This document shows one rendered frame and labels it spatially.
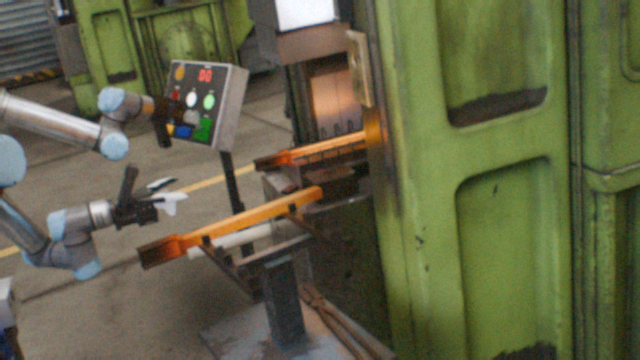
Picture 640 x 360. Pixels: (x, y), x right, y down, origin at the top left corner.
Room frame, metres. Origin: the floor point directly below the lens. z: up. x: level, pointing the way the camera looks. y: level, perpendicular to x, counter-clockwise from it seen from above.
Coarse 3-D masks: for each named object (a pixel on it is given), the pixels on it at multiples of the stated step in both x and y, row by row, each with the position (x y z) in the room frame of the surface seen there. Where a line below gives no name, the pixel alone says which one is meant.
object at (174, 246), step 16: (304, 192) 1.50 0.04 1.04; (320, 192) 1.50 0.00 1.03; (256, 208) 1.45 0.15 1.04; (272, 208) 1.44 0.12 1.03; (224, 224) 1.39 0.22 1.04; (240, 224) 1.40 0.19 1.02; (160, 240) 1.34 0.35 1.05; (176, 240) 1.34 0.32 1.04; (192, 240) 1.35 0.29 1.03; (144, 256) 1.31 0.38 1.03; (160, 256) 1.32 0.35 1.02; (176, 256) 1.33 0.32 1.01
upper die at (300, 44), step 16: (256, 32) 1.98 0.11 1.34; (272, 32) 1.82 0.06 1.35; (288, 32) 1.81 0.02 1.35; (304, 32) 1.82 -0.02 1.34; (320, 32) 1.83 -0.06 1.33; (336, 32) 1.84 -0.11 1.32; (272, 48) 1.85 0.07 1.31; (288, 48) 1.80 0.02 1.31; (304, 48) 1.82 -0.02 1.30; (320, 48) 1.83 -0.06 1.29; (336, 48) 1.84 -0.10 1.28; (288, 64) 1.80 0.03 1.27
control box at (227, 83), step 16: (176, 64) 2.49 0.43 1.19; (192, 64) 2.42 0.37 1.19; (208, 64) 2.35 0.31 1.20; (224, 64) 2.29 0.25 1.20; (176, 80) 2.45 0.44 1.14; (192, 80) 2.39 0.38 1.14; (224, 80) 2.26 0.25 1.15; (240, 80) 2.28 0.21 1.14; (224, 96) 2.23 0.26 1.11; (240, 96) 2.27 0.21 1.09; (208, 112) 2.26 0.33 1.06; (224, 112) 2.22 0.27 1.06; (176, 128) 2.35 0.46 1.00; (224, 128) 2.21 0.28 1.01; (192, 144) 2.26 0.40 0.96; (208, 144) 2.20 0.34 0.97; (224, 144) 2.21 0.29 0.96
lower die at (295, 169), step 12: (348, 132) 2.05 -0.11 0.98; (312, 144) 1.96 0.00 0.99; (360, 144) 1.89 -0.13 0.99; (300, 156) 1.85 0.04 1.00; (312, 156) 1.85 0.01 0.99; (324, 156) 1.84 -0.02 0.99; (336, 156) 1.83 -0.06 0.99; (348, 156) 1.84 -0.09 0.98; (360, 156) 1.85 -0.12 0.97; (288, 168) 1.90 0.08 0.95; (300, 168) 1.80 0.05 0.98; (312, 168) 1.81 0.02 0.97; (300, 180) 1.80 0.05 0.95
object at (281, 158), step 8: (352, 136) 1.92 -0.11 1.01; (360, 136) 1.92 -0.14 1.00; (320, 144) 1.90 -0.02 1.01; (328, 144) 1.89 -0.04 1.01; (336, 144) 1.89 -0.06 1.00; (280, 152) 1.87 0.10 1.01; (288, 152) 1.86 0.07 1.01; (296, 152) 1.86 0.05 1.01; (304, 152) 1.87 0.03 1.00; (256, 160) 1.84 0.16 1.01; (264, 160) 1.83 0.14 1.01; (272, 160) 1.84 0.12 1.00; (280, 160) 1.85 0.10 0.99; (288, 160) 1.84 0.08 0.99; (256, 168) 1.83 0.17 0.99; (264, 168) 1.83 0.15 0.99
